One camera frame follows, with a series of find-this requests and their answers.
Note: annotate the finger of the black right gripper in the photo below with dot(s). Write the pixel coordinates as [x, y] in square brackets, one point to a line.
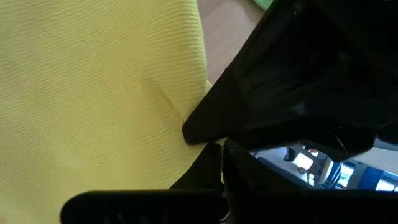
[236, 102]

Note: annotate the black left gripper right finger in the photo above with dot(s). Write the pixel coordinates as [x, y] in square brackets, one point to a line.
[245, 174]

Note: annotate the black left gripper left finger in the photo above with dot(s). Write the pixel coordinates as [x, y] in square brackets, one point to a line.
[202, 171]

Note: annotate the lime green microfiber towel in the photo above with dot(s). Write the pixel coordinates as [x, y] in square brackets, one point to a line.
[264, 3]

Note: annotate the yellow microfiber towel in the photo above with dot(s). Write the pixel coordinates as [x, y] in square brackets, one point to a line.
[93, 93]

